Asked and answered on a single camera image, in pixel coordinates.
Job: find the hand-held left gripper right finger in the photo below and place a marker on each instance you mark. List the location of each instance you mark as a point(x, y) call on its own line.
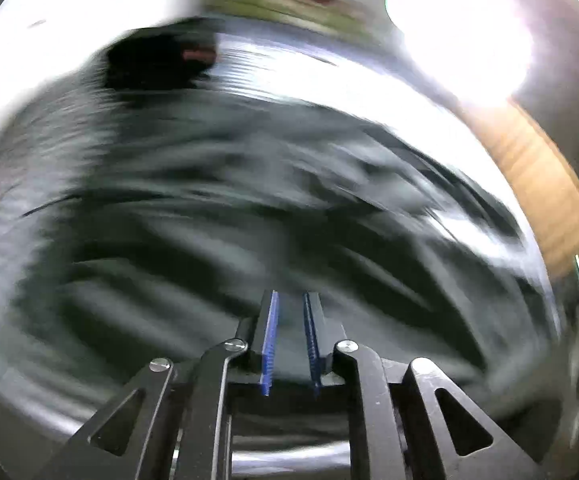
point(312, 340)

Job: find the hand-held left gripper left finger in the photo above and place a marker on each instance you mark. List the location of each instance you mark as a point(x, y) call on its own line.
point(269, 340)

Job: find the dark pants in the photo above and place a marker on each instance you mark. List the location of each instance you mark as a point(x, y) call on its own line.
point(219, 235)

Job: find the striped bed quilt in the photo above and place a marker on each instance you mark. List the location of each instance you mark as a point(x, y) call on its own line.
point(279, 65)

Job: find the folded black garment pink marks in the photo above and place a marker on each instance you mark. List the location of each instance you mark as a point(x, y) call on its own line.
point(154, 60)

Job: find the green folded quilt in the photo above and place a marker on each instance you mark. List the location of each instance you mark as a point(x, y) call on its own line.
point(269, 9)

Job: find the wooden slat bed rail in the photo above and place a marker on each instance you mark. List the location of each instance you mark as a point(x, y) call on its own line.
point(544, 185)

